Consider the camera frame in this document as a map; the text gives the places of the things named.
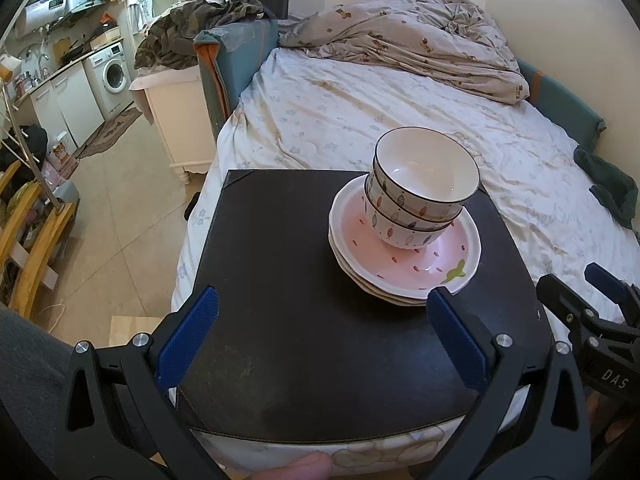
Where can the black bag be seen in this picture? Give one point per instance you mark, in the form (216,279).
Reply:
(34,140)

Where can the yellow wooden rack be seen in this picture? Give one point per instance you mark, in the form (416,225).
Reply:
(30,250)

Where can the white nightstand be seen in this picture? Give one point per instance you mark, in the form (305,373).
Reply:
(175,120)

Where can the white floral bed sheet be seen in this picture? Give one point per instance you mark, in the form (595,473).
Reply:
(350,110)

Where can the white washing machine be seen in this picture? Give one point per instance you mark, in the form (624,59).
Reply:
(110,80)

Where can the person's grey trousers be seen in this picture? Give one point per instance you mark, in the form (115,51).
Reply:
(30,400)

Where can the grey storage box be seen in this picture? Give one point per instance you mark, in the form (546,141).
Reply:
(65,200)

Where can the metal rod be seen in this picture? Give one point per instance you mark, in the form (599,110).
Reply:
(25,140)

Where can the person's left hand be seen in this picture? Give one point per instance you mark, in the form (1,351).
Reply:
(295,467)

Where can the dark green cloth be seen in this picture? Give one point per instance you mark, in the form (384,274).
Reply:
(610,185)

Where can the hanging white shirt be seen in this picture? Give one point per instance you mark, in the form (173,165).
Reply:
(141,5)

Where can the beige printed duvet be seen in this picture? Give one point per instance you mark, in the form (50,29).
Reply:
(400,45)

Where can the teal padded bed frame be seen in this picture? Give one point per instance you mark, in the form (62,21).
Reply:
(235,55)

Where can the black floor item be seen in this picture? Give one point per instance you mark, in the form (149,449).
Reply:
(192,205)

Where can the black leather mat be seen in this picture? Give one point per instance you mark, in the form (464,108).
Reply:
(280,260)

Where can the kitchen faucet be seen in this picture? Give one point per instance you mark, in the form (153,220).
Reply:
(44,62)

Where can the camouflage clothes pile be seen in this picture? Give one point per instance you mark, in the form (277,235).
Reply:
(185,35)

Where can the patterned floor rug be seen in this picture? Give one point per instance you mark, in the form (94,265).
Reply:
(110,132)

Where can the white water heater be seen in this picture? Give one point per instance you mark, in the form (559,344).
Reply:
(42,12)

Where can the pink strawberry plate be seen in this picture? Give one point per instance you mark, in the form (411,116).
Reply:
(395,301)
(425,265)
(385,289)

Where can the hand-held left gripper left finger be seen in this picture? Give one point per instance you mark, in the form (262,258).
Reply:
(187,340)

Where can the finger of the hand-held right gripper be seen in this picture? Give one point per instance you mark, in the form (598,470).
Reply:
(565,305)
(600,276)

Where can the white base cabinets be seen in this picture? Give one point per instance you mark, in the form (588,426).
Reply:
(70,105)

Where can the light wooden board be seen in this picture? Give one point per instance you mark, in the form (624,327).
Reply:
(135,332)

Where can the pink printed box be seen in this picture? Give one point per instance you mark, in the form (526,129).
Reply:
(60,157)

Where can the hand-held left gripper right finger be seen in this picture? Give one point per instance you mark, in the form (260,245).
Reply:
(457,340)

